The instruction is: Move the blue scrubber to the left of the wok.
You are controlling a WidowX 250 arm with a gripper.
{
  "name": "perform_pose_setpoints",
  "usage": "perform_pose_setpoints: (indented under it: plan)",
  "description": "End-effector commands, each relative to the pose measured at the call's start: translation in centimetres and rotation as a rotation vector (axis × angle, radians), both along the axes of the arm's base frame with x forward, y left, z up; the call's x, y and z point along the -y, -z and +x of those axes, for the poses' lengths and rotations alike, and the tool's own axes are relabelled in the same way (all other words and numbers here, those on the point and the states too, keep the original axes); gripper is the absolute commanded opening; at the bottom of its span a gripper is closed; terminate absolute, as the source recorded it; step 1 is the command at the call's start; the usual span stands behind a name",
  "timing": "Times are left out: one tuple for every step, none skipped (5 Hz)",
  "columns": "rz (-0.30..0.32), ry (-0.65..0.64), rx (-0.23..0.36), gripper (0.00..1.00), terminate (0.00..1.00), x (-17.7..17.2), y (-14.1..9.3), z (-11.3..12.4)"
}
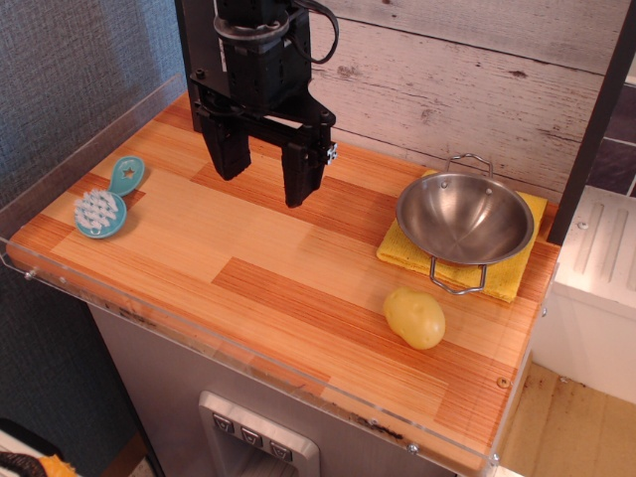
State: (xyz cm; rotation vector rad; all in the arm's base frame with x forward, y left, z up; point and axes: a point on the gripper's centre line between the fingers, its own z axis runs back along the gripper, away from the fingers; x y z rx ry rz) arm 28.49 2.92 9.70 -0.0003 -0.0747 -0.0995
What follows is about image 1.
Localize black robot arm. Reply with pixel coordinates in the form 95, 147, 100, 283
191, 1, 340, 208

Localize silver dispenser button panel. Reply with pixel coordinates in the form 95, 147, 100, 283
199, 391, 321, 476

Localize steel colander bowl with handles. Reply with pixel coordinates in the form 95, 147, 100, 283
396, 153, 538, 295

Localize dark right vertical post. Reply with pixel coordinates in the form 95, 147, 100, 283
548, 1, 635, 245

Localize orange and black object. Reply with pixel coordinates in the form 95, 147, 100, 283
1, 451, 78, 477

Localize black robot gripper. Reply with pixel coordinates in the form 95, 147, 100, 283
192, 19, 337, 208

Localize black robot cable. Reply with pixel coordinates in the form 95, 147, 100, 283
290, 0, 341, 66

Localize grey toy fridge cabinet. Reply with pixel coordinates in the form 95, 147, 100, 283
89, 306, 449, 476

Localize dark vertical post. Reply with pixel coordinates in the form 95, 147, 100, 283
548, 1, 635, 245
175, 0, 229, 132

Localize teal brush white bristles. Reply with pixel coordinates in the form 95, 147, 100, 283
74, 156, 145, 239

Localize yellow folded cloth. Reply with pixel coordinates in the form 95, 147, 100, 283
377, 193, 548, 303

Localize white cabinet at right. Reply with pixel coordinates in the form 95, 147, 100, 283
531, 187, 635, 402

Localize dark left vertical post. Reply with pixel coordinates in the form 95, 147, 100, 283
175, 0, 229, 132

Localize clear acrylic guard rail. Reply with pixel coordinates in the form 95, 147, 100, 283
1, 83, 558, 476

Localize yellow plastic potato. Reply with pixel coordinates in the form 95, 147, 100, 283
383, 287, 446, 350

